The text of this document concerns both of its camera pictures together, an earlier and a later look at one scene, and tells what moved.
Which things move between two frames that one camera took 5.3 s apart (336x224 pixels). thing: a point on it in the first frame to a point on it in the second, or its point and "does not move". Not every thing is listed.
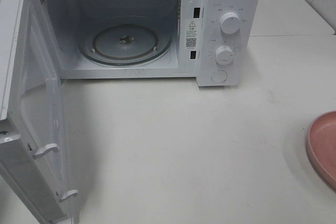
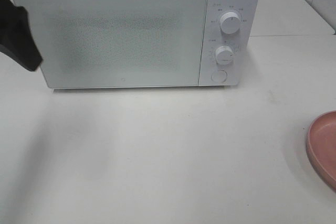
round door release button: x=219 y=76 does not move
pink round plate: x=321 y=147 does not move
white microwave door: x=32 y=118 to x=118 y=36
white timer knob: x=224 y=55 does not move
